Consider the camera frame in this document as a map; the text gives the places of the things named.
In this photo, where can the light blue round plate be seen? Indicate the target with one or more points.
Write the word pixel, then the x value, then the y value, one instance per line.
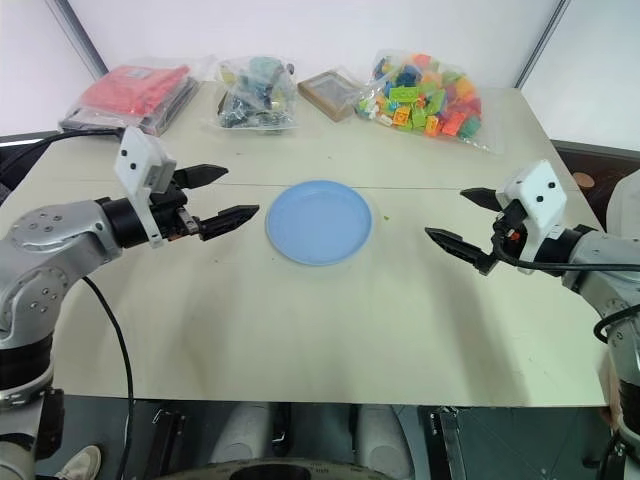
pixel 320 222

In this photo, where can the black table bracket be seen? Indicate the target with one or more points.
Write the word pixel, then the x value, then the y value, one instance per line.
pixel 445 440
pixel 167 440

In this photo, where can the beige shoe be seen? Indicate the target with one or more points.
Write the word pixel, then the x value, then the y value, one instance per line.
pixel 82 462

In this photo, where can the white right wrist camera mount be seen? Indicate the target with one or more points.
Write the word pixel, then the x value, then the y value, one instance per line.
pixel 537 192

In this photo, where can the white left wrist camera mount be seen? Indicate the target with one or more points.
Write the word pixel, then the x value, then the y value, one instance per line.
pixel 137 160

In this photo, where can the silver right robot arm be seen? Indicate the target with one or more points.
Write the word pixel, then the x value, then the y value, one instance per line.
pixel 607 280

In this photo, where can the brown cardboard box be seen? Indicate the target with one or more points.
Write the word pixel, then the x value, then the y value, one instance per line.
pixel 327 92

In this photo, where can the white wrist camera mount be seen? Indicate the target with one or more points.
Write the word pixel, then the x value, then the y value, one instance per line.
pixel 537 192
pixel 137 160

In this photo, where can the silver rounded robot leg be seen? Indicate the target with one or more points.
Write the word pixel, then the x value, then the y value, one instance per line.
pixel 245 432
pixel 385 432

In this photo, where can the bag of colourful toy blocks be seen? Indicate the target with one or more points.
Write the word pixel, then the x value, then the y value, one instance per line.
pixel 425 100

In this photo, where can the grey aluminium wall post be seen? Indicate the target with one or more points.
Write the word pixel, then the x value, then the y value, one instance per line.
pixel 80 37
pixel 540 40

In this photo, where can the bag of red parts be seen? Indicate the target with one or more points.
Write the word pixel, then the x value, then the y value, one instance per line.
pixel 132 92

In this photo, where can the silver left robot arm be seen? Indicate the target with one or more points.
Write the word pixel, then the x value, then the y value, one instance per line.
pixel 45 260

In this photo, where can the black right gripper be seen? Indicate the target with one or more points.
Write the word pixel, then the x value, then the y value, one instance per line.
pixel 510 232

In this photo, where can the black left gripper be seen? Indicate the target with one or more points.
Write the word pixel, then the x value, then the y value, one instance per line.
pixel 170 210

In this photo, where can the bag of dark teal parts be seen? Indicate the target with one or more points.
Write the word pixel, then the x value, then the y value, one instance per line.
pixel 257 95

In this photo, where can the dark cabinet with brown disc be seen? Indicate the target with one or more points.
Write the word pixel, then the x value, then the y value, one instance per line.
pixel 595 167

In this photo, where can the dark rounded robot base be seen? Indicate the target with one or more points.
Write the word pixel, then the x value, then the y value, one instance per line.
pixel 300 470

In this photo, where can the white rounded object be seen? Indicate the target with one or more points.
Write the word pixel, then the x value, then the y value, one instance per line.
pixel 625 202

